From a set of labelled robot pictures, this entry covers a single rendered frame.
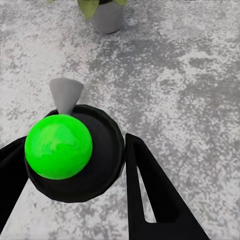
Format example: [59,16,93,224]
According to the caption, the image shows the insectifuge atomizer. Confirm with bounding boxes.
[24,77,126,204]

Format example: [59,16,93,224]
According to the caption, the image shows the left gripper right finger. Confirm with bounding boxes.
[125,132,210,240]

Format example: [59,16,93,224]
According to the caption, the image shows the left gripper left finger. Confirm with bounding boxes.
[0,135,29,234]

